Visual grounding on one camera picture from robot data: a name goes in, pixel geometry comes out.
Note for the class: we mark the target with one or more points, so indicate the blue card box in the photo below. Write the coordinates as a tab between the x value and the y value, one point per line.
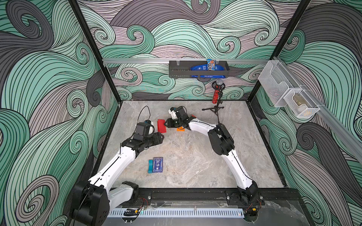
157	165

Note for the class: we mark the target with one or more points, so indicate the aluminium rail right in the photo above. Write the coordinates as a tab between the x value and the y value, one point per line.
347	138

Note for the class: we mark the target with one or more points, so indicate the black mini tripod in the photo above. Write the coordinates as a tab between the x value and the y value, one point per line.
216	108

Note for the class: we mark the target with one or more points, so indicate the aluminium rail back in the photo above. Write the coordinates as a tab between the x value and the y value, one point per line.
167	60

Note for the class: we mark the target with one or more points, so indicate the clear plastic bin large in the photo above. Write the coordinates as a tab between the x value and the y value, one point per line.
274	82

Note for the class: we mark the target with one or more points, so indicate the aluminium rail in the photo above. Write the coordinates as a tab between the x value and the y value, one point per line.
167	60
347	138

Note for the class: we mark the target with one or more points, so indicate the black front base frame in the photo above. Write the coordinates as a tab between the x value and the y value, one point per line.
231	196

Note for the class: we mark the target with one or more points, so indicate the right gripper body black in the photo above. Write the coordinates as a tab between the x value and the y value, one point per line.
176	122

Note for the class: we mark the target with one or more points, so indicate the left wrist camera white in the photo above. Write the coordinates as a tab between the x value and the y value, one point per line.
151	126

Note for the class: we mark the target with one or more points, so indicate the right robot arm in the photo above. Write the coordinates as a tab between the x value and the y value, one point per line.
222	144

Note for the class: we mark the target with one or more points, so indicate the white slotted cable duct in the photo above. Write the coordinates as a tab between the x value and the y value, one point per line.
192	213

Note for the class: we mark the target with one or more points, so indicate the clear plastic bin small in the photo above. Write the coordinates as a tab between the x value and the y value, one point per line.
300	103

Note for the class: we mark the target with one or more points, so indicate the blue snack package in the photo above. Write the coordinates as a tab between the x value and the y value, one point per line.
210	65

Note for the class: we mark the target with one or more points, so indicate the black wall shelf basket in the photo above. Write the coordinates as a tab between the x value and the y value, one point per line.
182	70

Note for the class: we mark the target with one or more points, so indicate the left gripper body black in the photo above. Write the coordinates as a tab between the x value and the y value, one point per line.
151	140

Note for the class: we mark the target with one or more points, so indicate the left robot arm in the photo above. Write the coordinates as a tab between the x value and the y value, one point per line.
93	199

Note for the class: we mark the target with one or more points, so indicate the teal small block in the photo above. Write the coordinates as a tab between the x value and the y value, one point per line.
150	166

